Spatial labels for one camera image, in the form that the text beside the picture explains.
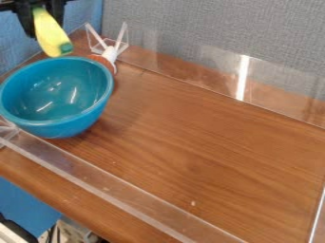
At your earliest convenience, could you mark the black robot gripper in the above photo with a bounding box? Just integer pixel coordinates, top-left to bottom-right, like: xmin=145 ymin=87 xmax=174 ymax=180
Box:
xmin=0 ymin=0 xmax=75 ymax=38

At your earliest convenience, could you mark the yellow green toy corn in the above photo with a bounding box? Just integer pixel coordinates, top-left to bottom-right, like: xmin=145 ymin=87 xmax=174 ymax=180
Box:
xmin=34 ymin=8 xmax=74 ymax=58

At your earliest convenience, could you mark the orange white toy object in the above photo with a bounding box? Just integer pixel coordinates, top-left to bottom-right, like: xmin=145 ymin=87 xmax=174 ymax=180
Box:
xmin=88 ymin=46 xmax=117 ymax=75

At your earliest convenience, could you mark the blue bowl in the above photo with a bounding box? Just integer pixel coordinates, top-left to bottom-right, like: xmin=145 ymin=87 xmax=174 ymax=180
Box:
xmin=0 ymin=56 xmax=114 ymax=139

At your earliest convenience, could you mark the clear acrylic front barrier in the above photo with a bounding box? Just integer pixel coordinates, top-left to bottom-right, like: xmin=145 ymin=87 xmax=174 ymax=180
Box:
xmin=0 ymin=116 xmax=246 ymax=243

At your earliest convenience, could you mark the clear acrylic barrier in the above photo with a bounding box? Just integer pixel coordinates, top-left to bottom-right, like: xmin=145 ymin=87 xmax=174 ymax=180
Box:
xmin=118 ymin=46 xmax=325 ymax=129
xmin=0 ymin=116 xmax=246 ymax=243

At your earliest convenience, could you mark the clear acrylic back barrier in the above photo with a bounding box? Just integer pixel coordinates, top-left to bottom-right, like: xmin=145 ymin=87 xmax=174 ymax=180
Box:
xmin=118 ymin=46 xmax=325 ymax=129

